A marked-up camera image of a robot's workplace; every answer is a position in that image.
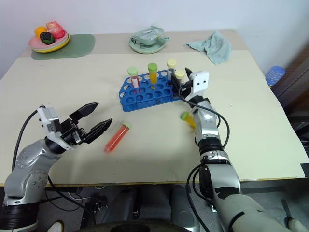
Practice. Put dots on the pale green plate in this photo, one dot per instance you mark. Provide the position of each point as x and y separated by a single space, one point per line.
147 49

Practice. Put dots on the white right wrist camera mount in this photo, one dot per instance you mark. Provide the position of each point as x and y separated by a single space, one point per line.
199 83

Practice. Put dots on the orange tube green cap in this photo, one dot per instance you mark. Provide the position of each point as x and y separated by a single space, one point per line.
153 76

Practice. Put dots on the blue test tube rack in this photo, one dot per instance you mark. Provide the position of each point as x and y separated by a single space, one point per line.
144 96

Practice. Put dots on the green towel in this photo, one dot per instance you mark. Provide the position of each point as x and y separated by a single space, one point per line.
214 47

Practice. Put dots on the black green toy fruit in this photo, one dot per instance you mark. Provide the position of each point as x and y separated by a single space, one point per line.
47 38

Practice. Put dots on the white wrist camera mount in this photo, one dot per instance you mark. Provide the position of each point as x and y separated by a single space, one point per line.
199 83
49 119

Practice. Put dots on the yellow tube green cap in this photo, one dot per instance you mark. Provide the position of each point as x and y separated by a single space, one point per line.
189 119

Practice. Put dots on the white shoe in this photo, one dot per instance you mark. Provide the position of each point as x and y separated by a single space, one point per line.
56 226

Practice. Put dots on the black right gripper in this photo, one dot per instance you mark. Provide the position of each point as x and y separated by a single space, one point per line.
185 89

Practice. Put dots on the pink red toy fruit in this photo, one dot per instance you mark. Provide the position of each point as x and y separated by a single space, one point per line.
56 29

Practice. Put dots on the pink plate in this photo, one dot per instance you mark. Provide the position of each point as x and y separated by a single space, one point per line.
36 44

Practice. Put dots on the green placemat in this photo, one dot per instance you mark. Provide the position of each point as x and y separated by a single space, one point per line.
79 46

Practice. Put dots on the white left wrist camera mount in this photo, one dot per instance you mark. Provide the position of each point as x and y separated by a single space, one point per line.
49 119

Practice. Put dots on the crumpled pale green bag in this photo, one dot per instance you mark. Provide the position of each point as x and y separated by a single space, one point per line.
148 36

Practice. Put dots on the yellow plate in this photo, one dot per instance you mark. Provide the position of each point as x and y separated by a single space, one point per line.
61 46

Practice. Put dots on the dark wooden furniture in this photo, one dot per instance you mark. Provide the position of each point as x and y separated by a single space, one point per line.
298 96

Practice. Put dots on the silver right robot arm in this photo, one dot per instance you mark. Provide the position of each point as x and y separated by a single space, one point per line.
214 164

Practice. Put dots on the red tube green cap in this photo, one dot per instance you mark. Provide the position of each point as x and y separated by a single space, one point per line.
117 137

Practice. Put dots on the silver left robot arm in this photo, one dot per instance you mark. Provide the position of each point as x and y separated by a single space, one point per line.
26 169

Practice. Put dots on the clear tube pale yellow cap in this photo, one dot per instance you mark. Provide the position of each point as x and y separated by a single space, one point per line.
179 75
172 64

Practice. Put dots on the orange toy fruit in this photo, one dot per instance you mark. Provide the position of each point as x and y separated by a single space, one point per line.
39 31

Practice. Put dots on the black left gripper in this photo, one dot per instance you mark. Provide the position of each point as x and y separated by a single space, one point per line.
71 133

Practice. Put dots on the red tube with white label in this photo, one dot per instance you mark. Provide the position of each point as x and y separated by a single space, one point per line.
135 81

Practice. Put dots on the small black box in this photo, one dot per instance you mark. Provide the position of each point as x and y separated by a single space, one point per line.
95 204

